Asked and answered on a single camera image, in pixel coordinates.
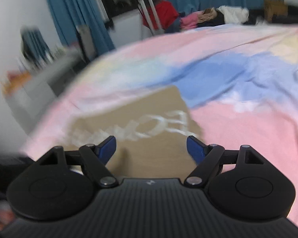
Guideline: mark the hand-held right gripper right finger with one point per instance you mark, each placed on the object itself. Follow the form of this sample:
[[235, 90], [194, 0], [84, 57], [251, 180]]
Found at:
[[195, 147]]

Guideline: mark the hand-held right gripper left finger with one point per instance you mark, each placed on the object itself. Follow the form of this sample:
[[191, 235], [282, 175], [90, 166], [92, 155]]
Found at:
[[108, 148]]

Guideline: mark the tan t-shirt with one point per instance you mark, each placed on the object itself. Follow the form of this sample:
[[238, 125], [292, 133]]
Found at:
[[151, 153]]

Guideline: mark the person's left hand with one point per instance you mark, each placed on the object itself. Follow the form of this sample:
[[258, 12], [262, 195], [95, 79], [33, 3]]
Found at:
[[3, 215]]

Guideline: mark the pastel bedsheet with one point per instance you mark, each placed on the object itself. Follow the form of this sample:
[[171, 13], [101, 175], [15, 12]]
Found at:
[[238, 129]]

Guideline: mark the white dressing table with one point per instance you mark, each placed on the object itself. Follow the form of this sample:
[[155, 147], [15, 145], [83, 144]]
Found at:
[[32, 91]]

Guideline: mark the orange tray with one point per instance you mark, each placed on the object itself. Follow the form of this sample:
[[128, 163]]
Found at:
[[15, 81]]

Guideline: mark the grey chair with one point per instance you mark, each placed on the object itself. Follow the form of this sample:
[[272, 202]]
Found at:
[[87, 42]]

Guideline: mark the blue clothing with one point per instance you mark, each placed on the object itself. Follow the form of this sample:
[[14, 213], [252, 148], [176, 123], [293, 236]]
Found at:
[[173, 27]]

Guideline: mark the wavy mirror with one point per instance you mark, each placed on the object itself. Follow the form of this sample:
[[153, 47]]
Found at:
[[33, 44]]

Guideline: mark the pink clothing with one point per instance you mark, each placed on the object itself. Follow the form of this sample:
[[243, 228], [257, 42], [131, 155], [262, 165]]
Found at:
[[188, 19]]

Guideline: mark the brown crumpled garment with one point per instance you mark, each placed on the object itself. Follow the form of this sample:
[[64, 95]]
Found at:
[[207, 14]]

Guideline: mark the white clothing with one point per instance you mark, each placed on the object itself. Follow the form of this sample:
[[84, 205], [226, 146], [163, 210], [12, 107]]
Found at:
[[233, 14]]

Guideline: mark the red garment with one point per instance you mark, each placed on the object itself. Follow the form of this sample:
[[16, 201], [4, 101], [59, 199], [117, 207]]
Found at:
[[166, 12]]

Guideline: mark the garment steamer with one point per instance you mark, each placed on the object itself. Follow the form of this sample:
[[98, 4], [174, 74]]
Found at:
[[145, 12]]

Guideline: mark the narrow blue curtain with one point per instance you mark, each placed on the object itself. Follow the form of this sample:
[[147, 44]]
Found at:
[[72, 10]]

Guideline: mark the brown paper bag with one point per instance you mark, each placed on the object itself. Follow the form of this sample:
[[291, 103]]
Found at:
[[275, 8]]

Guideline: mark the black armchair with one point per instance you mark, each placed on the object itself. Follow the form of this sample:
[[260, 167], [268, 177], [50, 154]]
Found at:
[[295, 14]]

